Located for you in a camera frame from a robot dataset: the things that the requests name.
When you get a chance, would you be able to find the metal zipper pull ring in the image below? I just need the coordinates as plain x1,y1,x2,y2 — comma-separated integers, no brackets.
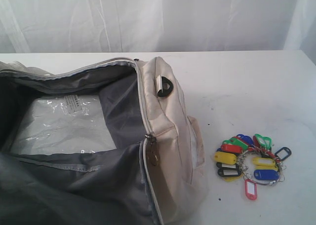
144,135,161,167

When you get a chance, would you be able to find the cream fabric duffel bag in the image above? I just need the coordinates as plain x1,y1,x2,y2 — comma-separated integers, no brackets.
0,57,208,225

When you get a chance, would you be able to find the bunch of colourful key tags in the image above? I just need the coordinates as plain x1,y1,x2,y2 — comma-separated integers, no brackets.
213,134,292,201

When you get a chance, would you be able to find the clear plastic packaged item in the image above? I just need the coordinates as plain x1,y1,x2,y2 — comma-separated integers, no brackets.
4,95,116,155

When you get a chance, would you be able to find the white backdrop curtain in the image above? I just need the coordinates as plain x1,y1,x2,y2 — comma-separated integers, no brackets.
0,0,316,53

